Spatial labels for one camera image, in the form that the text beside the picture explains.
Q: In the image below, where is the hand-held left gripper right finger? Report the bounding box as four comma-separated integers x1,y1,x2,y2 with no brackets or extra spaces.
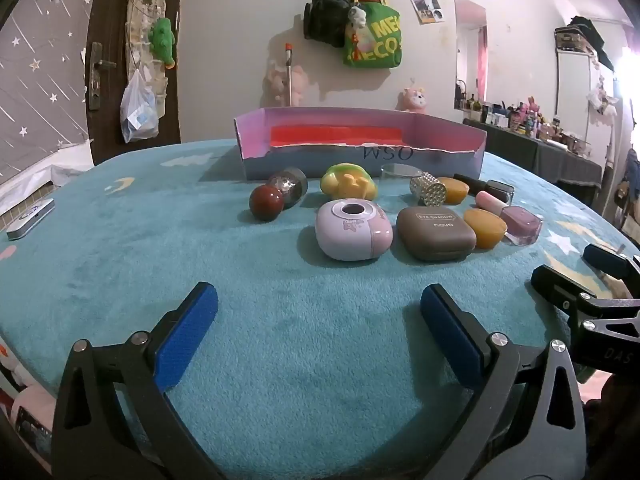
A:
420,283,587,480

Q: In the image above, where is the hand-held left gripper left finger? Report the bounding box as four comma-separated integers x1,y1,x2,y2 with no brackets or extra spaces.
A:
52,281,226,480

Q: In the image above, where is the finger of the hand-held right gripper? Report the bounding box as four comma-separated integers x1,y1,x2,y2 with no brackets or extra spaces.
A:
582,242,640,286
531,265,598,313

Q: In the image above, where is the pink nail polish bottle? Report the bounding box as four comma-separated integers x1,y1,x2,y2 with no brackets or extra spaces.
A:
475,190,544,247

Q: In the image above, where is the amber round soap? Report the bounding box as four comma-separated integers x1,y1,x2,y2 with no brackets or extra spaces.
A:
436,177,471,205
462,208,508,250

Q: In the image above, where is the brown eyeshadow case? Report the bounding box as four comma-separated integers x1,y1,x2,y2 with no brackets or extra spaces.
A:
396,206,477,262

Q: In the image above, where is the dark nail polish bottle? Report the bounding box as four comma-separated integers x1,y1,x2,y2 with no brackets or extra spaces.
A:
453,173,515,204

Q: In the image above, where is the lilac round case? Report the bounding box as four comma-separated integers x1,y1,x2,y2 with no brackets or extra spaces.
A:
315,199,394,262

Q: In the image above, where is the red-brown ball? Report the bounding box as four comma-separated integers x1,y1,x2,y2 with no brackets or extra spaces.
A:
249,185,285,222

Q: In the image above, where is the pink cardboard box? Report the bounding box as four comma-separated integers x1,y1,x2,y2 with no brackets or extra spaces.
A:
233,106,488,181

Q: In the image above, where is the teal star print blanket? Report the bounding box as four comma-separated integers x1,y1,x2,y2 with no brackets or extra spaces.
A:
0,137,640,480

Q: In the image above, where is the dark cloth covered table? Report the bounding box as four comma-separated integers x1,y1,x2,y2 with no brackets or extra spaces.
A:
462,119,603,188

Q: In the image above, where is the rhinestone studded cylinder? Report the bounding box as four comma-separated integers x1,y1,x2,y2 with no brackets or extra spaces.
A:
409,172,447,207

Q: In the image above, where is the row of small bottles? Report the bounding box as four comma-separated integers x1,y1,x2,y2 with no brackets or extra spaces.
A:
465,92,591,146

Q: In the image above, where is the clear glass cup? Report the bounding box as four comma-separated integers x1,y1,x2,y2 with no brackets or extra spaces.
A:
380,163,418,193

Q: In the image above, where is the white cabinet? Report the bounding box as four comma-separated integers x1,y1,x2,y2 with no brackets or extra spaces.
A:
554,30,608,136

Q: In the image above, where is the yellow green squishy toy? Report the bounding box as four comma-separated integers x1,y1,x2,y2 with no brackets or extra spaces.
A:
320,162,378,200

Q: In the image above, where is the white remote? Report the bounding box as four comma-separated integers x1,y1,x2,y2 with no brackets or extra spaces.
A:
6,198,55,241

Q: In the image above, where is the white sheet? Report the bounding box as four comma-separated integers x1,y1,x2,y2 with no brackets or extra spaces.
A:
0,140,96,211

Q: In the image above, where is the pink plush doll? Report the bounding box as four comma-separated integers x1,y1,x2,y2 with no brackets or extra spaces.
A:
397,87,430,114

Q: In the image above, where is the clear plastic bag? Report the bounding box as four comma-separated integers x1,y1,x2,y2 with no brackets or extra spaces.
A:
120,69,161,143

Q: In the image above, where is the pale pink plush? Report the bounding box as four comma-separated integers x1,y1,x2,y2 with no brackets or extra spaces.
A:
267,62,311,106

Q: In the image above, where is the stick with orange tip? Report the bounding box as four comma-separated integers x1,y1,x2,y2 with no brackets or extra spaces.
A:
284,42,294,107

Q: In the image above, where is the green plush toy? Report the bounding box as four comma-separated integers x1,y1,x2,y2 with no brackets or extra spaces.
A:
149,17,178,70

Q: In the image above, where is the green tote bag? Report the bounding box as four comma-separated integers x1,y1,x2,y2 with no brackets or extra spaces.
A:
342,0,402,70

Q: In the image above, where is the hanging fabric organizer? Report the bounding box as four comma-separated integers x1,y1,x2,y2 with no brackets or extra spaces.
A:
124,0,168,111

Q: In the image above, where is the dark wooden door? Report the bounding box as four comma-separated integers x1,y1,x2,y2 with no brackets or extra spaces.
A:
86,0,188,166

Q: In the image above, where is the black backpack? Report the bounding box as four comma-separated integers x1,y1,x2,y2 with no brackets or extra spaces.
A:
303,0,353,48

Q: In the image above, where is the wall mirror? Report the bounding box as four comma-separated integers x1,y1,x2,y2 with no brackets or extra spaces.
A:
454,0,487,111

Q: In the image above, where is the metal door handle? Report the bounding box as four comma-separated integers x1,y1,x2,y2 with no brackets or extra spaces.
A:
86,42,117,111

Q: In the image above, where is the wall photo poster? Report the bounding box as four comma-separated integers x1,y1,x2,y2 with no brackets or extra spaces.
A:
406,0,445,25

